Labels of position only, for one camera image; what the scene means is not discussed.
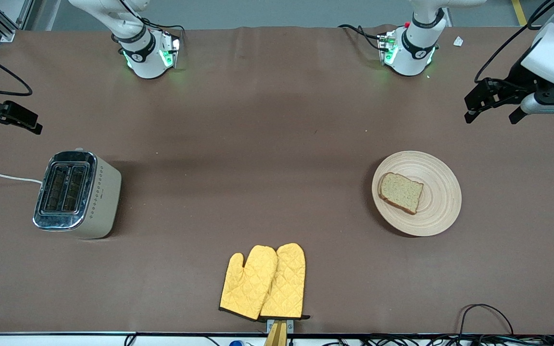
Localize round light wooden plate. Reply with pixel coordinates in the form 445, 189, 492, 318
371, 151, 463, 237

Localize brown bread toast slice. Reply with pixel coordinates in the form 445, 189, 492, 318
378, 172, 425, 216

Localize beige chrome two-slot toaster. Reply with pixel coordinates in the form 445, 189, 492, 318
33, 149, 122, 240

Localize brown table cover mat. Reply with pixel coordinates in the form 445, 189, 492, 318
0, 25, 554, 335

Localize yellow quilted oven mitt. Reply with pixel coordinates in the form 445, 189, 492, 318
260, 243, 310, 321
219, 245, 278, 321

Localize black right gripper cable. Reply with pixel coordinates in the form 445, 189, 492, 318
0, 43, 34, 97

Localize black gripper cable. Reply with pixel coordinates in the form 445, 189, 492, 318
0, 43, 34, 97
473, 0, 554, 83

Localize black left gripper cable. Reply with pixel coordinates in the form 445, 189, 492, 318
473, 0, 554, 83

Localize white toaster power cable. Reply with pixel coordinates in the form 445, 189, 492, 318
0, 172, 43, 185

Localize black left arm base cable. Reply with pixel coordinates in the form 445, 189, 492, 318
338, 24, 384, 51

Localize black arm base cable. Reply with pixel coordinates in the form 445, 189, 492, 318
338, 24, 384, 51
121, 0, 185, 38

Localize black right arm base cable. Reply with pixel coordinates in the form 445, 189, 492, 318
121, 0, 185, 38

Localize black looped cable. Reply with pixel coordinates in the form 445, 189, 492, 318
458, 303, 515, 336

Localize black cable bundle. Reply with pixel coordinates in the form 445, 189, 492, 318
324, 334, 554, 346

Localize wooden stick with metal bracket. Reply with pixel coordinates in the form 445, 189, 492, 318
263, 319, 295, 346

